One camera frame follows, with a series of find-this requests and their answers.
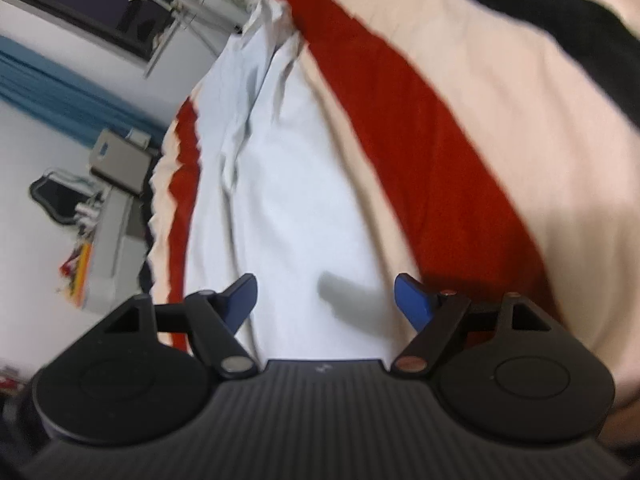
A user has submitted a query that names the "grey desk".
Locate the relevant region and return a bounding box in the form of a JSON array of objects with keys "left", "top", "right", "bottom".
[{"left": 58, "top": 188, "right": 146, "bottom": 316}]

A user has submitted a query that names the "white tripod stand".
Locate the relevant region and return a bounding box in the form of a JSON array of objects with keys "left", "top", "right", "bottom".
[{"left": 128, "top": 0, "right": 248, "bottom": 78}]

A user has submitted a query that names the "white shirt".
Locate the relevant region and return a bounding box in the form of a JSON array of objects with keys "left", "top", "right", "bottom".
[{"left": 184, "top": 0, "right": 416, "bottom": 362}]

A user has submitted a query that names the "blue curtain left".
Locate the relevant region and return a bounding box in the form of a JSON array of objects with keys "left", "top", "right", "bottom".
[{"left": 1, "top": 37, "right": 167, "bottom": 148}]

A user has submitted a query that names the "grey chair back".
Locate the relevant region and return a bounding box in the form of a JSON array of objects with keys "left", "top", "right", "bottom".
[{"left": 89, "top": 130, "right": 152, "bottom": 197}]

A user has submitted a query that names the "striped red black cream blanket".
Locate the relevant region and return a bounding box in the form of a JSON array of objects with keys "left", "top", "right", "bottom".
[{"left": 150, "top": 0, "right": 639, "bottom": 446}]

